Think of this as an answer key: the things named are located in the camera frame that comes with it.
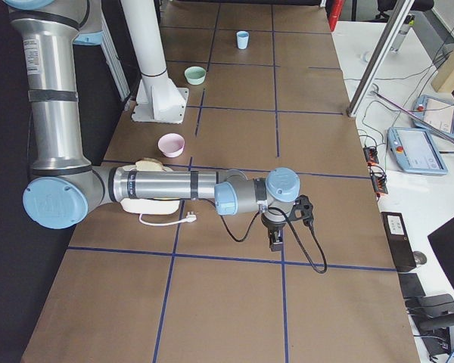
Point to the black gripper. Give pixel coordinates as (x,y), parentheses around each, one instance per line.
(273,228)

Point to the light blue plastic cup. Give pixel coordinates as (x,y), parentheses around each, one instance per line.
(242,38)

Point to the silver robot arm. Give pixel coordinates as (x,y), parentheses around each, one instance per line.
(65,186)

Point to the orange black connector strip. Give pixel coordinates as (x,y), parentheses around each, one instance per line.
(377,175)

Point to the black box with label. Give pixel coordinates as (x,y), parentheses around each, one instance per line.
(398,241)

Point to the pink plastic bowl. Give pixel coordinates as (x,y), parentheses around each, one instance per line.
(171,145)

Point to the near blue teach pendant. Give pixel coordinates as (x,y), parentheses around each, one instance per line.
(415,151)

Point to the blue teach pendant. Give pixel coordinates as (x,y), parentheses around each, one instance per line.
(415,151)
(435,112)

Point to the white pillar with base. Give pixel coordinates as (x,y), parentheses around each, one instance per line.
(158,100)

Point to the green plastic bowl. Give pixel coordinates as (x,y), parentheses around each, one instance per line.
(195,75)

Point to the far blue teach pendant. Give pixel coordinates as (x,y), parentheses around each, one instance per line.
(435,112)

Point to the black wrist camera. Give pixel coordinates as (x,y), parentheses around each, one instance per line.
(302,211)

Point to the aluminium frame post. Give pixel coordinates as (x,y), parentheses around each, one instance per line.
(382,48)

